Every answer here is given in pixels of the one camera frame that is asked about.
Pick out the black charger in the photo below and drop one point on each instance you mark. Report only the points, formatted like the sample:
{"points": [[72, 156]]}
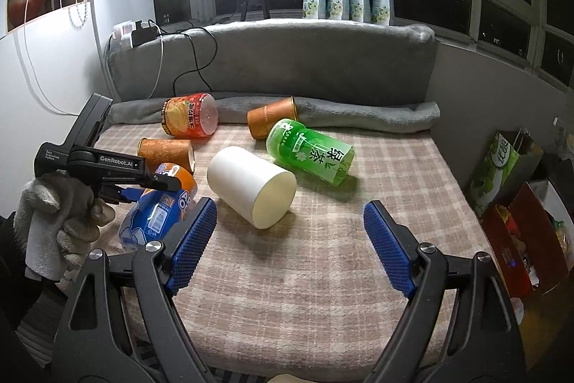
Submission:
{"points": [[144, 34]]}

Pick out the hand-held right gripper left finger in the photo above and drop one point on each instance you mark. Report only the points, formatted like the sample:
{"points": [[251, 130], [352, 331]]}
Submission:
{"points": [[193, 241]]}

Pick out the red cardboard box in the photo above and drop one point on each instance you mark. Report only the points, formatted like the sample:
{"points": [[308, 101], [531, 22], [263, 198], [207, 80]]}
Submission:
{"points": [[506, 248]]}

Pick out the plaid blanket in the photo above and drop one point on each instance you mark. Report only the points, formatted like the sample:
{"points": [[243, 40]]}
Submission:
{"points": [[314, 266]]}

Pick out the green paper bag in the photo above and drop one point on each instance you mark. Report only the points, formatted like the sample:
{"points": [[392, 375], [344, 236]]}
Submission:
{"points": [[497, 172]]}

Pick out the blue and orange cup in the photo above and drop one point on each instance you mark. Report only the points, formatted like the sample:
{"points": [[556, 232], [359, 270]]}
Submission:
{"points": [[152, 219]]}

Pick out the grey sofa cushion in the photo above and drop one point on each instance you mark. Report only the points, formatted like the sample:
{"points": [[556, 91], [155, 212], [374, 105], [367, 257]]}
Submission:
{"points": [[314, 60]]}

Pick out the white cup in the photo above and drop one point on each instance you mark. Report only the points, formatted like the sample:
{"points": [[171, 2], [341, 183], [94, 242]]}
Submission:
{"points": [[249, 185]]}

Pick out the person's left hand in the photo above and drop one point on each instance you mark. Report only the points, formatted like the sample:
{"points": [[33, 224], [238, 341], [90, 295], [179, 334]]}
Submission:
{"points": [[54, 212]]}

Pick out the white power strip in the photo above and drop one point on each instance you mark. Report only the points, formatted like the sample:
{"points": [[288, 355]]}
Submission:
{"points": [[122, 34]]}

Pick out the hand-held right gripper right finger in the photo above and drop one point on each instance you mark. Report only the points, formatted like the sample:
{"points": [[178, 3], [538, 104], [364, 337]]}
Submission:
{"points": [[388, 248]]}

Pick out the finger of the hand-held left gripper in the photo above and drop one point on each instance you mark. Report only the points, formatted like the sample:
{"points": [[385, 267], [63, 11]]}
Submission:
{"points": [[162, 182], [131, 194]]}

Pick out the grey rolled blanket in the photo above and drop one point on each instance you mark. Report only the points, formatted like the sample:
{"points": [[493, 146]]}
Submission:
{"points": [[381, 114]]}

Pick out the red orange chips canister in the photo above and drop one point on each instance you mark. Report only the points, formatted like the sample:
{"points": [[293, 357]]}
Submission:
{"points": [[188, 116]]}

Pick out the brown paper cup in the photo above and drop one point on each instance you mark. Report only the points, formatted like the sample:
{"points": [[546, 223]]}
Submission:
{"points": [[269, 118], [162, 152]]}

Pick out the person's left forearm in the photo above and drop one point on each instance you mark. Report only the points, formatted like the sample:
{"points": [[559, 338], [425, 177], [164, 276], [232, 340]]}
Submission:
{"points": [[40, 311]]}

